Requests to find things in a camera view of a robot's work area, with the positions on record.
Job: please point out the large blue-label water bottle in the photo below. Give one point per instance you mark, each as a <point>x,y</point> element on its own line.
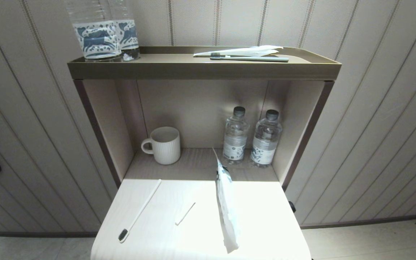
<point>130,32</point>
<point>96,39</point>

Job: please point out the white toothbrush black bristles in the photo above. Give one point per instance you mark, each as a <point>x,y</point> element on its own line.
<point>122,234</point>

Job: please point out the grey toothbrush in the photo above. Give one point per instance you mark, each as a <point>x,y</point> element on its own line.
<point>258,59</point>

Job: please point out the white paper wrapper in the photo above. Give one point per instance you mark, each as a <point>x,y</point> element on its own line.
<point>251,51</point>

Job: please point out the beige open shelf cabinet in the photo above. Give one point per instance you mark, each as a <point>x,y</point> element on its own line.
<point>200,108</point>

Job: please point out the white blue horse-print bag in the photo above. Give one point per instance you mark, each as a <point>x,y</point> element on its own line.
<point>228,209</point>

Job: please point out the small clear water bottle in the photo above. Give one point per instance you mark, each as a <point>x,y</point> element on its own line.
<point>235,141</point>
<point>265,144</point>

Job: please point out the small black knob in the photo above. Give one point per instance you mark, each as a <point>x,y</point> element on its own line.
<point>292,207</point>

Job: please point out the white ribbed ceramic mug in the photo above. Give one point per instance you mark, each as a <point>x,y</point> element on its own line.
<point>165,148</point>

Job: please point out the small white stick packet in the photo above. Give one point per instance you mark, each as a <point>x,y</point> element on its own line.
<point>185,213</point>

